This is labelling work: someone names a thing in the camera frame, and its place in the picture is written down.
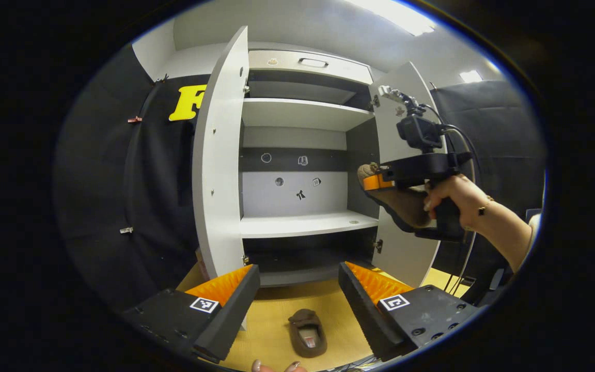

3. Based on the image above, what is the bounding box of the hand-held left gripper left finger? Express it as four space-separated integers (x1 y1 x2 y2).
122 265 261 364

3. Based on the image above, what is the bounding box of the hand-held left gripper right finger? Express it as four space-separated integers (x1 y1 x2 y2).
338 261 484 361

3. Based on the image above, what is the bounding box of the white cabinet shelf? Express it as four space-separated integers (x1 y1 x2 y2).
240 209 379 239
242 97 375 132

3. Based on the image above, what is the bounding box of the large ceiling light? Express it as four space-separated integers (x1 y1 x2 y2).
347 0 435 37

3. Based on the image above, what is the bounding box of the grey white shoe cabinet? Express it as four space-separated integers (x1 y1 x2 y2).
238 49 381 287

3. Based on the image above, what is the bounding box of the black cable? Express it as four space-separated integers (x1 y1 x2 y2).
434 106 484 298

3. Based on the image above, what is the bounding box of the brown fuzzy shoe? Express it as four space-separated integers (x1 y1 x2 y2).
357 163 435 233
288 308 328 358

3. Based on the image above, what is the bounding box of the white cabinet door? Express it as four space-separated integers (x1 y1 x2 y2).
369 62 450 287
192 26 250 331

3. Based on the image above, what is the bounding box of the beige cabinet drawer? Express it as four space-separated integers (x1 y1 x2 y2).
247 49 374 86

